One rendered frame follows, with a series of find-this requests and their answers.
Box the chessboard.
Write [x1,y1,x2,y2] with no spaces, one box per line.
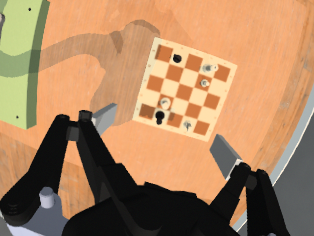
[132,37,238,142]

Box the white chess queen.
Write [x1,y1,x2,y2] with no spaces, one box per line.
[160,97,170,110]

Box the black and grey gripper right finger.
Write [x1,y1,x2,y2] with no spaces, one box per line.
[190,134,290,236]

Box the white pawn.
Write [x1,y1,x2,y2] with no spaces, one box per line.
[201,79,210,87]

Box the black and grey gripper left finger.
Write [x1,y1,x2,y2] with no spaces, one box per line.
[0,103,164,236]

